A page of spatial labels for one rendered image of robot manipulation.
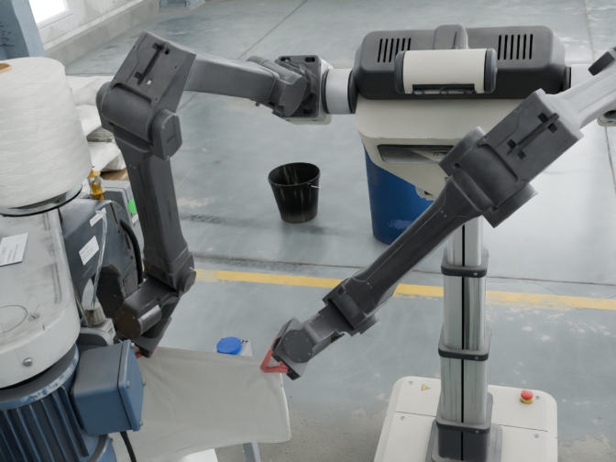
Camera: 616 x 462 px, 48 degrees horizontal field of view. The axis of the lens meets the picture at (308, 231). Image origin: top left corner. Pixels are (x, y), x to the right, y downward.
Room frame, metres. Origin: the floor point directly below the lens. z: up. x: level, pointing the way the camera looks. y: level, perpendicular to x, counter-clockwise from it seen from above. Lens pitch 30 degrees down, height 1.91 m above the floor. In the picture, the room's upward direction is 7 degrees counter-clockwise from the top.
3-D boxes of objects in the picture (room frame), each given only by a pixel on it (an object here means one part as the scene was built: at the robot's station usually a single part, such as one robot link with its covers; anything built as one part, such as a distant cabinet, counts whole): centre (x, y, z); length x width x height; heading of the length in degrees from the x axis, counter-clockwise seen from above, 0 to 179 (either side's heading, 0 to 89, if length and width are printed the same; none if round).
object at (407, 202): (3.20, -0.54, 0.32); 0.51 x 0.48 x 0.65; 160
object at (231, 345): (1.34, 0.22, 0.84); 0.06 x 0.06 x 0.02
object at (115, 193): (1.29, 0.38, 1.28); 0.08 x 0.05 x 0.09; 70
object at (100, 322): (1.04, 0.40, 1.14); 0.05 x 0.04 x 0.16; 160
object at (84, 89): (4.52, 1.39, 0.56); 0.67 x 0.43 x 0.15; 70
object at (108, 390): (0.76, 0.30, 1.25); 0.10 x 0.08 x 0.12; 5
